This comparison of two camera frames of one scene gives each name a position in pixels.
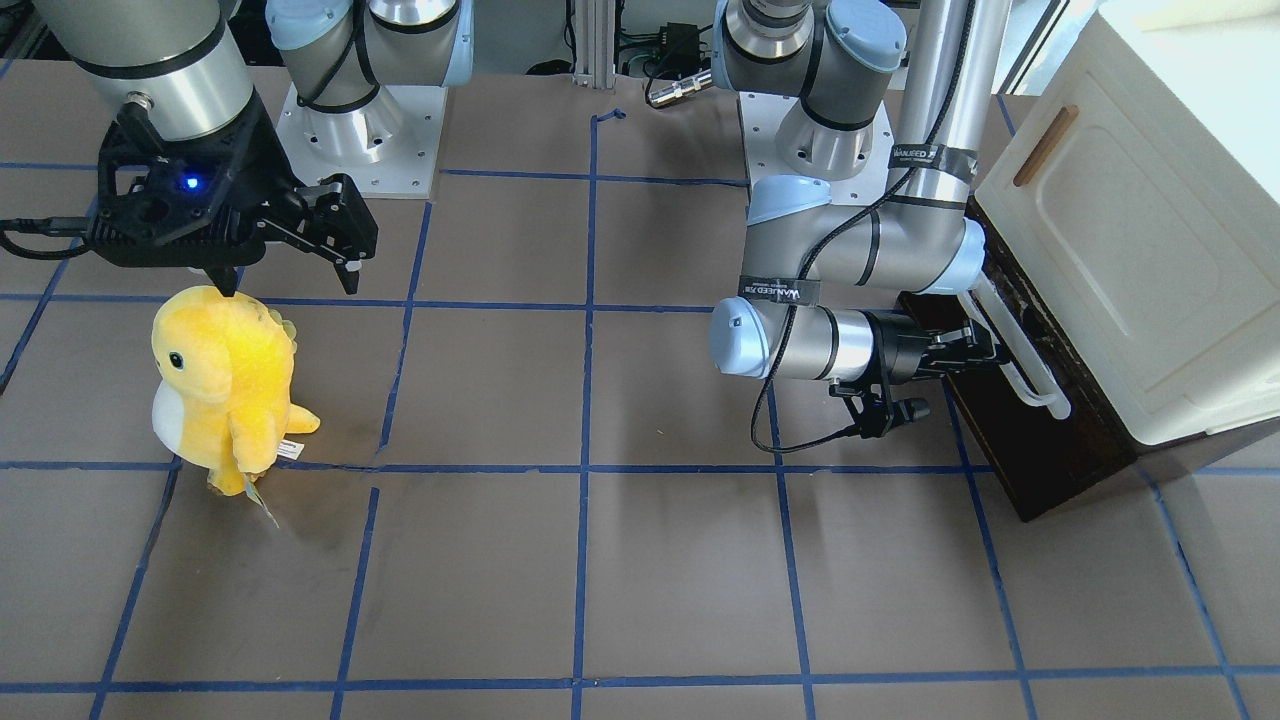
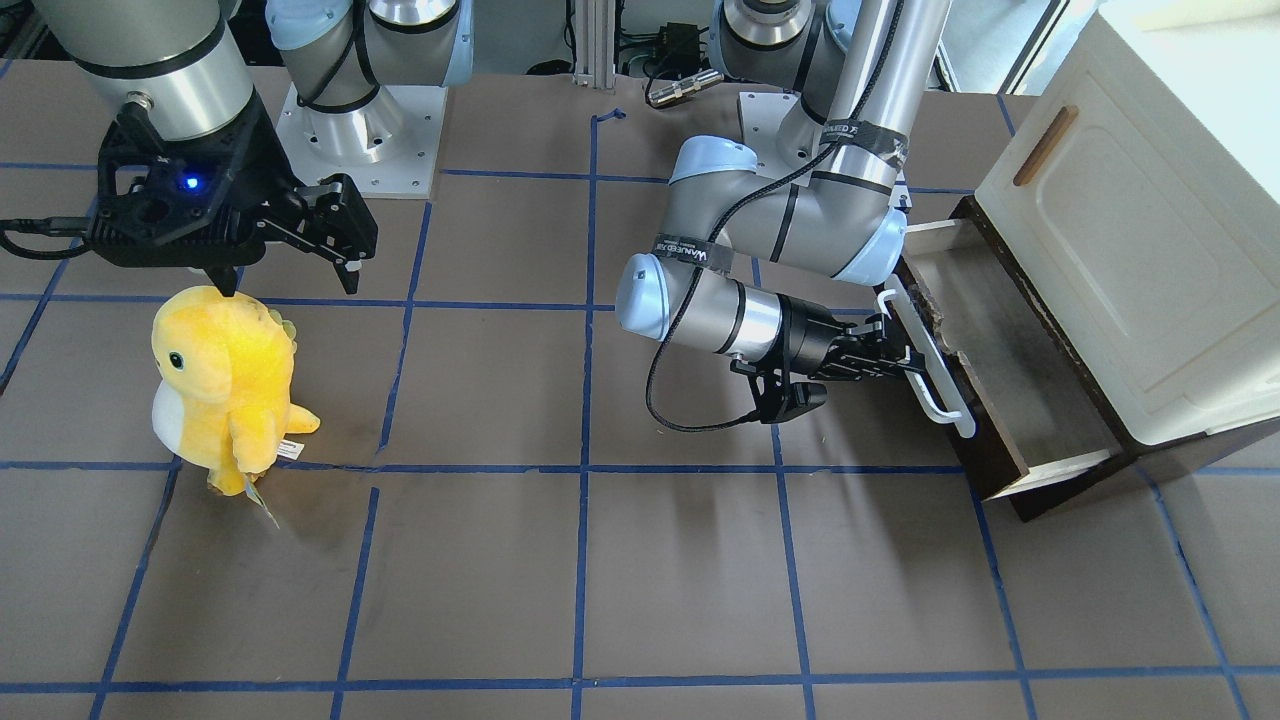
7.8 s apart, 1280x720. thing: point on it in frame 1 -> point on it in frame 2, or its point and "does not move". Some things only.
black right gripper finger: x=336 y=221 does not move
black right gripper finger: x=224 y=277 does not move
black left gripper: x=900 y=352 -> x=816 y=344
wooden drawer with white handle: x=1041 y=426 does not move
